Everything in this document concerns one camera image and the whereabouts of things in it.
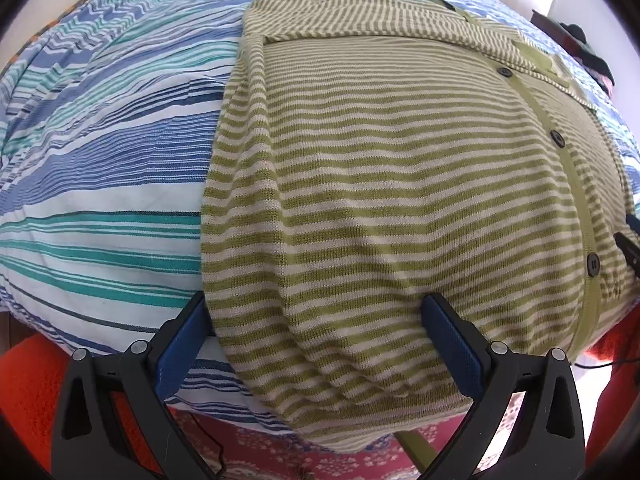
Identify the dark wooden cabinet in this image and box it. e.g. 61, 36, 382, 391
532, 9, 568, 43

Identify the blue striped bed sheet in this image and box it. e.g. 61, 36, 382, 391
0, 0, 640, 436

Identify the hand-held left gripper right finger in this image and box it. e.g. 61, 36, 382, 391
420, 294, 587, 480

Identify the green striped cardigan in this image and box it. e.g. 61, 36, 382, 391
200, 0, 638, 453

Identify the orange patterned cloth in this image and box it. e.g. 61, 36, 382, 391
10, 0, 146, 61

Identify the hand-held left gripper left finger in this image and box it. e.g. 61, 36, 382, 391
51, 290, 221, 480

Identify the red patterned rug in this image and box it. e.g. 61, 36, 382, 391
165, 400, 531, 480

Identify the pile of clothes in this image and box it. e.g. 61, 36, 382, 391
555, 20, 617, 97

